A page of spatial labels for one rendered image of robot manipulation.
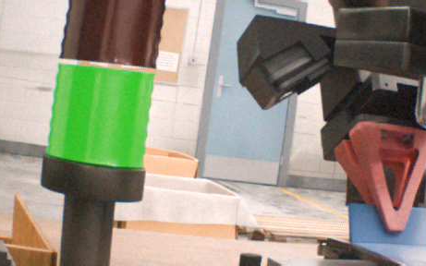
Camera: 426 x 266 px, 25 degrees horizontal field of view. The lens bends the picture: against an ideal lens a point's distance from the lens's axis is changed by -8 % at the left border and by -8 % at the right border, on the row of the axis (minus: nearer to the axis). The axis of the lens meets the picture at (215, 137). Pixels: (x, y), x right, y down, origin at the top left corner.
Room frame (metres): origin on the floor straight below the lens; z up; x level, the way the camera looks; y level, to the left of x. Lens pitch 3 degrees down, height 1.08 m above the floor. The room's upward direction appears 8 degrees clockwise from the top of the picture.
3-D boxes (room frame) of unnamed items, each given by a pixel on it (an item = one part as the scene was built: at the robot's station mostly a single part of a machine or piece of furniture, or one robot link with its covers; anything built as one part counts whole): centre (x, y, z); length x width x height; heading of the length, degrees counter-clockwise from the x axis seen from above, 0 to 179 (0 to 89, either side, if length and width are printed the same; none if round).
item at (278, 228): (7.39, -0.91, 0.07); 1.20 x 1.00 x 0.14; 106
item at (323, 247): (0.66, -0.10, 0.98); 0.07 x 0.02 x 0.01; 17
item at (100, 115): (0.37, 0.04, 1.07); 0.04 x 0.04 x 0.03
